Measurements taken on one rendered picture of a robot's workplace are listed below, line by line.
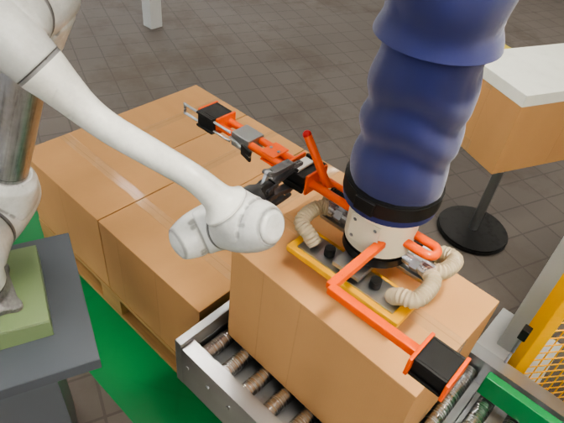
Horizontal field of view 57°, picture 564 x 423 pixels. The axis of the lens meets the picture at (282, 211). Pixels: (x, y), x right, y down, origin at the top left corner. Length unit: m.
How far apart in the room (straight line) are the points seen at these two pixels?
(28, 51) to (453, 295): 1.11
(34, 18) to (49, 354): 0.84
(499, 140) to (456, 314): 1.24
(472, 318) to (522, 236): 1.95
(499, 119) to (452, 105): 1.48
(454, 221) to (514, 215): 0.44
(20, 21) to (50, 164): 1.46
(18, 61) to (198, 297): 1.05
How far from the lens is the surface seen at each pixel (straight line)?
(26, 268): 1.64
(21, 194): 1.49
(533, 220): 3.49
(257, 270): 1.39
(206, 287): 1.86
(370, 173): 1.10
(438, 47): 0.94
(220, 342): 1.72
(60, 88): 1.06
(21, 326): 1.50
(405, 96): 0.99
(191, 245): 1.14
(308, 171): 1.36
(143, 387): 2.29
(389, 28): 0.98
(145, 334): 2.40
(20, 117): 1.34
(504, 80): 2.45
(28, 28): 1.06
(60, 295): 1.63
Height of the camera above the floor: 1.96
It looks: 41 degrees down
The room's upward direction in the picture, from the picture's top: 7 degrees clockwise
